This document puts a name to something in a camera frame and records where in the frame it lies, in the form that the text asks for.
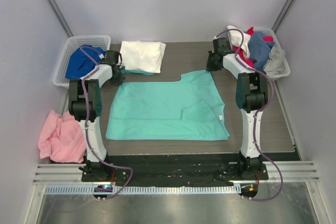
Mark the slotted cable duct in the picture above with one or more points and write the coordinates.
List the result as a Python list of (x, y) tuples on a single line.
[(109, 190)]

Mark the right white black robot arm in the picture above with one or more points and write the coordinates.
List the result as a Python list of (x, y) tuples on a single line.
[(251, 97)]

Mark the left corner metal post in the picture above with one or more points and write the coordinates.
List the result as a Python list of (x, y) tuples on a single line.
[(60, 17)]

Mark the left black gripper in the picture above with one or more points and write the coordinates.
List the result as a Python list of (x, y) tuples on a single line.
[(117, 76)]

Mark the teal t shirt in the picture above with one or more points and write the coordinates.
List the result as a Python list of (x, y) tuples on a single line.
[(190, 109)]

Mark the white plastic basket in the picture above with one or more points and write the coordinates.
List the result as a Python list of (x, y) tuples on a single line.
[(235, 65), (71, 45)]

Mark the blue checkered shirt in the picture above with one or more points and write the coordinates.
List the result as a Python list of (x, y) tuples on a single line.
[(259, 47)]

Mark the left white plastic basket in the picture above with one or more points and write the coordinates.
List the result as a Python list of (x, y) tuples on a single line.
[(71, 45)]

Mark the grey shirt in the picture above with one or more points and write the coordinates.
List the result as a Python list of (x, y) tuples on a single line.
[(273, 65)]

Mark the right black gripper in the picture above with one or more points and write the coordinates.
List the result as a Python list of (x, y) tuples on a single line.
[(211, 63)]

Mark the white crumpled shirt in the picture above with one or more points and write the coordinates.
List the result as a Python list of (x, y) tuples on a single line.
[(239, 39)]

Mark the folded white t shirt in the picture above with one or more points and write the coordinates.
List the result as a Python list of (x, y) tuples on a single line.
[(142, 56)]

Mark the aluminium frame rail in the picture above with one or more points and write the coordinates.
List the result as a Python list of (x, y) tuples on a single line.
[(296, 171)]

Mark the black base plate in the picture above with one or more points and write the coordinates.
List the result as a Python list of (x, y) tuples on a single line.
[(190, 170)]

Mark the right white plastic basket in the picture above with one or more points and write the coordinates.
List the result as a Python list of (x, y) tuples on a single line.
[(235, 65)]

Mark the red shirt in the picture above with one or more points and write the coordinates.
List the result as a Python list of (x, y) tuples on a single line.
[(250, 31)]

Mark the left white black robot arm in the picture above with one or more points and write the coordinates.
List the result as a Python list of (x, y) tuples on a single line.
[(85, 104)]

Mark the pink t shirt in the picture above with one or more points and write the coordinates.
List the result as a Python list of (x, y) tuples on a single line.
[(61, 139)]

